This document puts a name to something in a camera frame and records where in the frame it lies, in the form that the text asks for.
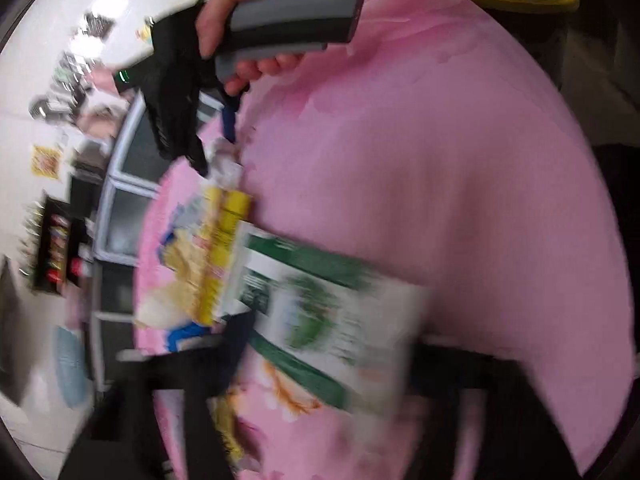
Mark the yellow wall poster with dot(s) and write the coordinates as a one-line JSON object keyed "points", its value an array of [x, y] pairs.
{"points": [[45, 161]]}

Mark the black spice shelf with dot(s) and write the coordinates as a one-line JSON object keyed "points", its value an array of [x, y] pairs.
{"points": [[55, 245]]}

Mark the grey framed kitchen cabinet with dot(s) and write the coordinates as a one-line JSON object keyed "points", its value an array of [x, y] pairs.
{"points": [[135, 155]]}

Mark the blue plastic basket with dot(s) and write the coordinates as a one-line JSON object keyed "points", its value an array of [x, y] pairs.
{"points": [[70, 365]]}

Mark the crumpled white paper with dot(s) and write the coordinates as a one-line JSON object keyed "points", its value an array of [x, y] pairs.
{"points": [[227, 170]]}

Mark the pink floral tablecloth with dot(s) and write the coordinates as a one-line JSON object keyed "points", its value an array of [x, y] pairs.
{"points": [[450, 160]]}

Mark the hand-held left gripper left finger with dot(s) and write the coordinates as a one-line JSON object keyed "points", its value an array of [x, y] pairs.
{"points": [[235, 350]]}

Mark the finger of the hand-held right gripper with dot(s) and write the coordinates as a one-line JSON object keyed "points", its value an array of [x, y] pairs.
{"points": [[177, 125], [229, 121]]}

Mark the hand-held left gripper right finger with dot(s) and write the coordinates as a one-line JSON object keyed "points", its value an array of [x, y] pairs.
{"points": [[450, 375]]}

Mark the black microwave oven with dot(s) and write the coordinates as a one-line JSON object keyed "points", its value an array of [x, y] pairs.
{"points": [[90, 160]]}

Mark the green and white packet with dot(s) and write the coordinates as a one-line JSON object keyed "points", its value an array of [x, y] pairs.
{"points": [[320, 310]]}

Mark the chopstick holder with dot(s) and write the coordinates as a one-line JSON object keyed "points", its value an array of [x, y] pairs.
{"points": [[95, 25]]}

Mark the yellow snack packet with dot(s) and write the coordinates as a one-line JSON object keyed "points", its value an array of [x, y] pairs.
{"points": [[222, 240]]}

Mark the person's right hand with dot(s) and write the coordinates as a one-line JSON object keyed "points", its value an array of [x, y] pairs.
{"points": [[215, 20]]}

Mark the black bin with yellow rim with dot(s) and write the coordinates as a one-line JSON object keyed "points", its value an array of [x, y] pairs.
{"points": [[525, 6]]}

